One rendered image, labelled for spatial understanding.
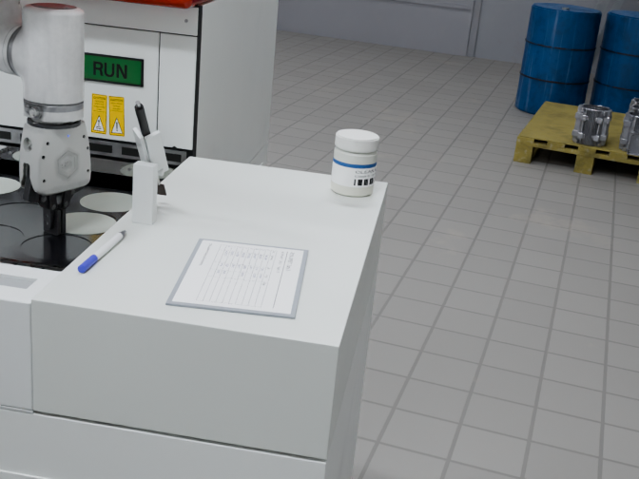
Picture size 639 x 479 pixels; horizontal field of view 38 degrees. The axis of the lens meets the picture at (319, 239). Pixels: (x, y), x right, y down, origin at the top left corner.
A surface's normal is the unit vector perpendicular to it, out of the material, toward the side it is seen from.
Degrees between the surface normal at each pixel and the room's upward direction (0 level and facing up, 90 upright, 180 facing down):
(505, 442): 0
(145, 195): 90
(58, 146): 88
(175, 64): 90
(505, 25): 90
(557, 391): 0
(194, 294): 0
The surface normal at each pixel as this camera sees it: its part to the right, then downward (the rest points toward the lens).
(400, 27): -0.30, 0.32
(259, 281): 0.09, -0.93
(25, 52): -0.65, 0.18
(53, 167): 0.80, 0.28
